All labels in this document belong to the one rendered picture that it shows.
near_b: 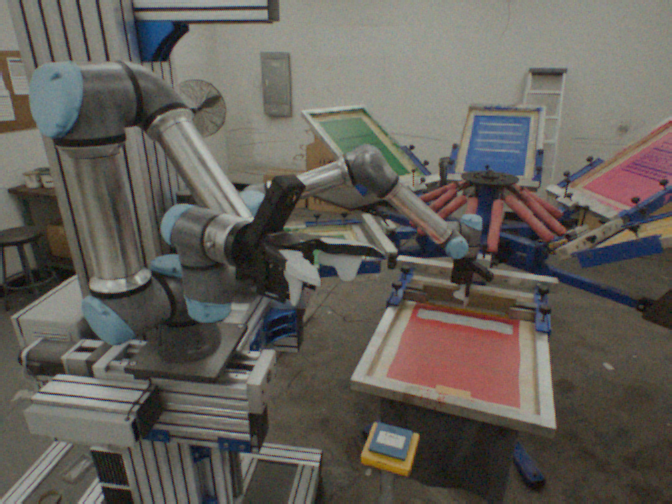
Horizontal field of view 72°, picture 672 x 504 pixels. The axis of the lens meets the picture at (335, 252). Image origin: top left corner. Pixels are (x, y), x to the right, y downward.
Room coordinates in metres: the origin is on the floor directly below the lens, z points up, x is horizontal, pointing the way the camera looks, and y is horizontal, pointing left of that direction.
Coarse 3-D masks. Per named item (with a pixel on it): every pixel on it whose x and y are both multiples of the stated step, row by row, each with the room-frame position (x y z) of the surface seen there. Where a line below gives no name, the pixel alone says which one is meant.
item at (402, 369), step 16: (416, 304) 1.66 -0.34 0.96; (416, 320) 1.54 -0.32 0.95; (432, 320) 1.54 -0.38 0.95; (416, 336) 1.43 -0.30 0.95; (400, 352) 1.33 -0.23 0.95; (400, 368) 1.24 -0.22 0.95; (416, 368) 1.24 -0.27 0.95; (432, 368) 1.24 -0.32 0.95; (448, 368) 1.24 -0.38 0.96; (416, 384) 1.16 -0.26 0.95; (432, 384) 1.16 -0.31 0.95; (448, 384) 1.16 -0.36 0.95
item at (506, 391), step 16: (496, 320) 1.54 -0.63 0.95; (512, 320) 1.54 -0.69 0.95; (496, 336) 1.43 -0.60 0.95; (512, 336) 1.43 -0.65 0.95; (512, 352) 1.33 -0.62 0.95; (512, 368) 1.24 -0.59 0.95; (464, 384) 1.16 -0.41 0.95; (480, 384) 1.16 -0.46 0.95; (496, 384) 1.16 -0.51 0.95; (512, 384) 1.16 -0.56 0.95; (496, 400) 1.09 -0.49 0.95; (512, 400) 1.09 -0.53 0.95
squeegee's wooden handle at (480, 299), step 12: (432, 288) 1.63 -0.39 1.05; (444, 288) 1.62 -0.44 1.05; (456, 288) 1.61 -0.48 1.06; (444, 300) 1.62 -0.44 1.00; (456, 300) 1.60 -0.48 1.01; (468, 300) 1.58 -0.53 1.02; (480, 300) 1.57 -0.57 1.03; (492, 300) 1.55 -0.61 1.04; (504, 300) 1.54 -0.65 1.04; (516, 300) 1.53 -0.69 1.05
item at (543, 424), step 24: (480, 288) 1.74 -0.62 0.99; (384, 336) 1.38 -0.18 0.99; (360, 384) 1.13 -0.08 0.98; (384, 384) 1.12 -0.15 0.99; (432, 408) 1.06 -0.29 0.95; (456, 408) 1.03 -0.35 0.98; (480, 408) 1.02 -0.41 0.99; (504, 408) 1.02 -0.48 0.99; (552, 408) 1.02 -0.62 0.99; (528, 432) 0.96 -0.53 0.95; (552, 432) 0.94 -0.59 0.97
